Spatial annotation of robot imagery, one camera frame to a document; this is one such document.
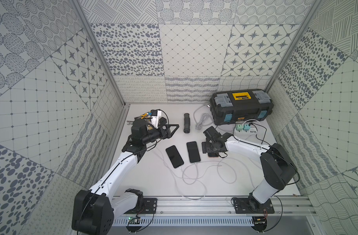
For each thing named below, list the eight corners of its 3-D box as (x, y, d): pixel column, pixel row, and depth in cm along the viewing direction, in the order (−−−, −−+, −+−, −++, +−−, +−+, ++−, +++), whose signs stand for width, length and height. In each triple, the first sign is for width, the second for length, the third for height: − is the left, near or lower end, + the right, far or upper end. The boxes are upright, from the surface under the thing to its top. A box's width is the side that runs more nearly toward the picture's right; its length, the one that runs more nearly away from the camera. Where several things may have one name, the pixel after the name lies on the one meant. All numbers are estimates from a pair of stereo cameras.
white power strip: (235, 137, 103) (236, 134, 100) (233, 131, 106) (234, 129, 103) (256, 134, 104) (258, 132, 102) (253, 129, 107) (255, 127, 105)
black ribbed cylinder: (183, 133, 104) (183, 131, 102) (183, 115, 115) (183, 113, 113) (190, 133, 104) (190, 131, 102) (189, 115, 115) (189, 113, 113)
